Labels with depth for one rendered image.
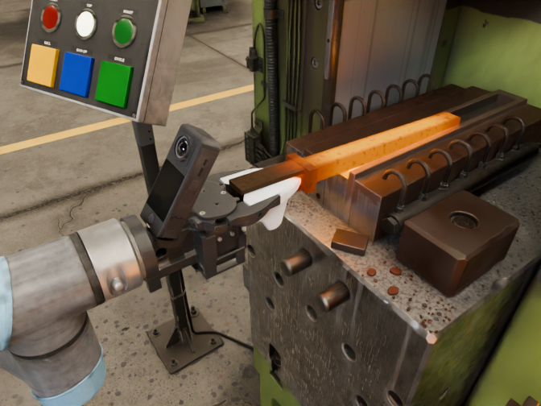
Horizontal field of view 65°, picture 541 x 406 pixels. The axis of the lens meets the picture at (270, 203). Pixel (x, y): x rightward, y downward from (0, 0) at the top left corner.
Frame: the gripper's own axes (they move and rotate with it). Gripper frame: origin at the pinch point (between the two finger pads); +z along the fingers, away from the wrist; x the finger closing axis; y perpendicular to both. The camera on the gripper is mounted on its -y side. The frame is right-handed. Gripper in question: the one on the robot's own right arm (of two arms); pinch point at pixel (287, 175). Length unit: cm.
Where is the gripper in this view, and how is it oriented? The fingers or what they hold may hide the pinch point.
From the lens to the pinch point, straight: 52.1
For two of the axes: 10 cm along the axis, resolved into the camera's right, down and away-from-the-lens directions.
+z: 8.2, -3.3, 4.7
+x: 5.8, 4.8, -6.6
